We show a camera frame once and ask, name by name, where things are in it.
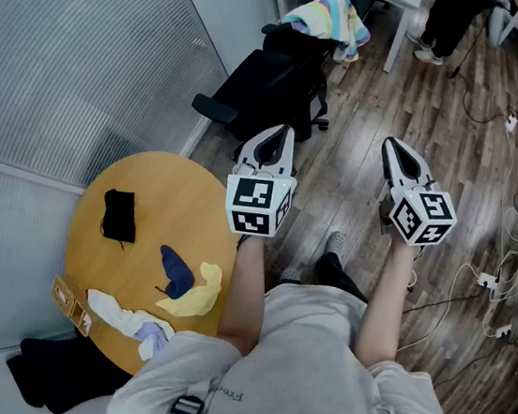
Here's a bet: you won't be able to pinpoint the person's grey t-shirt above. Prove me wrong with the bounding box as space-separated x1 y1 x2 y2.
106 259 479 414

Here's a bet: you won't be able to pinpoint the round wooden table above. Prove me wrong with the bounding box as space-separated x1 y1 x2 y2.
50 140 251 387

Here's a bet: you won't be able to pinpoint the person's right forearm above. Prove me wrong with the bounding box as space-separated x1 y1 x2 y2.
350 234 420 376

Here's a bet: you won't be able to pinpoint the navy cloth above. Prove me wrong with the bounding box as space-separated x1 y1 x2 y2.
153 243 201 302

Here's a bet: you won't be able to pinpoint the wooden tissue box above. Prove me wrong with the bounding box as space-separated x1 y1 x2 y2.
46 273 106 340

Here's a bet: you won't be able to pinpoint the person's grey shoe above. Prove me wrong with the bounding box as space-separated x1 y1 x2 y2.
279 266 303 286
324 230 349 266

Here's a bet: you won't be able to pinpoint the lavender cloth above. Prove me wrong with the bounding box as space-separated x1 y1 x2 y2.
132 319 172 349

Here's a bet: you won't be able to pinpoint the black low chair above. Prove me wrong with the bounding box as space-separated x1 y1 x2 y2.
0 324 138 414

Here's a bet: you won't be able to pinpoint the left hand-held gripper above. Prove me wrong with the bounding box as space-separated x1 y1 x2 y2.
220 117 305 242

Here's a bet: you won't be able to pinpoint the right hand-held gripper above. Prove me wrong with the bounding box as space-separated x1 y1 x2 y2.
370 135 467 253

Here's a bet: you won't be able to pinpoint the white cloth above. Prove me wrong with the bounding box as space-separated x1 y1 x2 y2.
79 288 180 365

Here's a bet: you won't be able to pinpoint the person's left forearm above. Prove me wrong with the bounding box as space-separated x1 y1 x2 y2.
214 233 276 359

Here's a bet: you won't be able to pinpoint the striped pastel clothes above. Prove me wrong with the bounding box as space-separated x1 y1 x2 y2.
276 0 376 68

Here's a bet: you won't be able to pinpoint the person's right grey shoe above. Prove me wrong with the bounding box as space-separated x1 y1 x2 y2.
324 230 349 266

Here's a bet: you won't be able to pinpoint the person's left grey shoe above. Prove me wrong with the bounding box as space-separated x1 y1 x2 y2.
279 266 303 286

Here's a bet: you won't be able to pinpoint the yellow cloth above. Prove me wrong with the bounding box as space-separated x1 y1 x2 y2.
153 256 226 324

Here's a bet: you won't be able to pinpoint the black office chair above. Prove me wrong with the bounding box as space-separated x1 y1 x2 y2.
187 11 343 153

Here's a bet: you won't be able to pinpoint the white floor cable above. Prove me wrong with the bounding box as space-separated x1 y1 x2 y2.
395 192 518 368

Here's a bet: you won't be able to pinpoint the black floor cable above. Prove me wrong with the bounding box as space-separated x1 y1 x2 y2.
444 18 518 130
403 282 485 326

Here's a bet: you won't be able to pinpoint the person's black trousers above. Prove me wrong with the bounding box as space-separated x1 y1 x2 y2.
311 251 374 304

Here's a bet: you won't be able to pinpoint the grey harness strap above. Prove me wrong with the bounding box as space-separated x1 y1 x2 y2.
162 368 223 414

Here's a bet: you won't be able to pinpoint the black cloth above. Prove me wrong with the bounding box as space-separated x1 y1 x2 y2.
96 187 143 253

